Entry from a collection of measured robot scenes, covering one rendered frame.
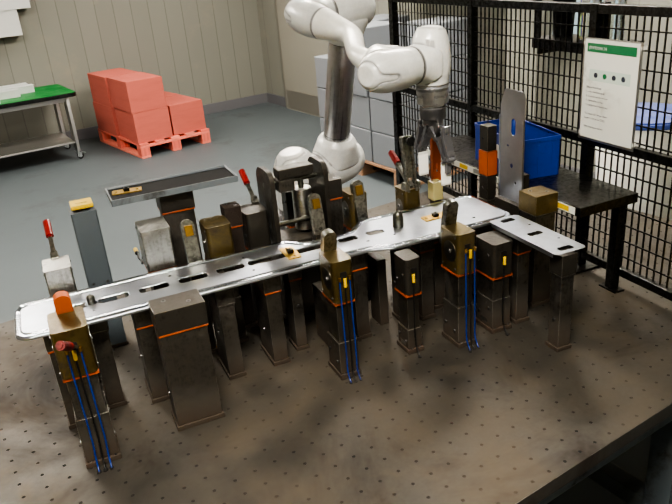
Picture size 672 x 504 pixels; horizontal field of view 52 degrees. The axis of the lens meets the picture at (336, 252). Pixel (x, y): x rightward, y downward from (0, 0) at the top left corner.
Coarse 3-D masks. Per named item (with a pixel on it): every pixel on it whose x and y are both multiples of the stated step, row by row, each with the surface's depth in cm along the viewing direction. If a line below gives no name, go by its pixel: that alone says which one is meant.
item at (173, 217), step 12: (192, 192) 202; (168, 204) 200; (180, 204) 202; (192, 204) 204; (168, 216) 202; (180, 216) 204; (192, 216) 205; (180, 240) 206; (180, 252) 207; (180, 264) 209
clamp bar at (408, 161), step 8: (408, 136) 211; (400, 144) 211; (408, 144) 208; (400, 152) 212; (408, 152) 212; (408, 160) 212; (408, 168) 213; (408, 176) 212; (416, 176) 214; (408, 184) 213; (416, 184) 214; (408, 192) 214
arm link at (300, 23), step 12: (300, 0) 220; (312, 0) 220; (324, 0) 219; (288, 12) 222; (300, 12) 217; (312, 12) 214; (336, 12) 222; (288, 24) 226; (300, 24) 218; (312, 36) 218
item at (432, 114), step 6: (420, 108) 191; (426, 108) 189; (432, 108) 189; (438, 108) 189; (444, 108) 190; (420, 114) 192; (426, 114) 190; (432, 114) 189; (438, 114) 189; (444, 114) 190; (426, 120) 191; (432, 120) 190; (438, 120) 190; (432, 126) 192; (438, 126) 190; (438, 132) 191
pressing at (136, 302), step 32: (384, 224) 203; (416, 224) 201; (480, 224) 198; (224, 256) 190; (256, 256) 189; (352, 256) 187; (96, 288) 178; (128, 288) 176; (192, 288) 173; (224, 288) 174; (32, 320) 164; (96, 320) 163
